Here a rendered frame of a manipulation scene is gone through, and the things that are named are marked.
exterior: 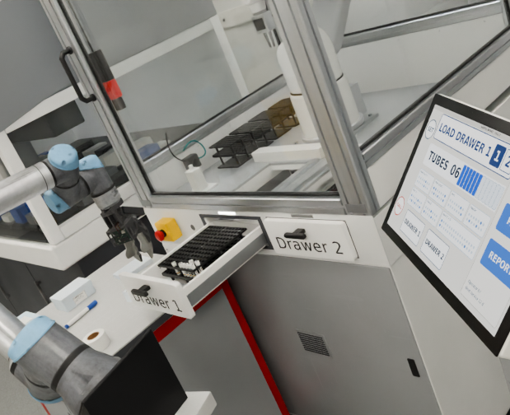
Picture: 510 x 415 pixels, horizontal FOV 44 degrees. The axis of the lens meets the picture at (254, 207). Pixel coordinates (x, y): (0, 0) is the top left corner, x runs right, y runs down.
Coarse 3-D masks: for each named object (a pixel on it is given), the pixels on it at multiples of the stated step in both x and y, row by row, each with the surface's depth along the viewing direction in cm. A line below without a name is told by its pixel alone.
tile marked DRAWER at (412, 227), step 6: (408, 210) 128; (408, 216) 128; (414, 216) 125; (402, 222) 129; (408, 222) 127; (414, 222) 124; (420, 222) 122; (402, 228) 129; (408, 228) 126; (414, 228) 124; (420, 228) 121; (408, 234) 126; (414, 234) 123; (420, 234) 121; (414, 240) 122
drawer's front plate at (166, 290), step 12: (120, 276) 182; (132, 276) 177; (144, 276) 174; (132, 288) 181; (156, 288) 170; (168, 288) 165; (180, 288) 163; (132, 300) 186; (144, 300) 180; (168, 300) 169; (180, 300) 163; (168, 312) 173; (180, 312) 167; (192, 312) 165
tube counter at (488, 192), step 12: (456, 168) 114; (468, 168) 110; (456, 180) 113; (468, 180) 109; (480, 180) 106; (492, 180) 102; (468, 192) 108; (480, 192) 105; (492, 192) 102; (492, 204) 101
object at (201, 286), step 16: (208, 224) 201; (224, 224) 198; (240, 224) 192; (256, 224) 186; (240, 240) 180; (256, 240) 182; (224, 256) 174; (240, 256) 178; (144, 272) 186; (160, 272) 189; (208, 272) 171; (224, 272) 174; (192, 288) 167; (208, 288) 171; (192, 304) 167
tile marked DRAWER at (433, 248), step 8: (432, 232) 117; (424, 240) 119; (432, 240) 116; (440, 240) 113; (424, 248) 118; (432, 248) 115; (440, 248) 112; (448, 248) 110; (432, 256) 114; (440, 256) 112; (440, 264) 111
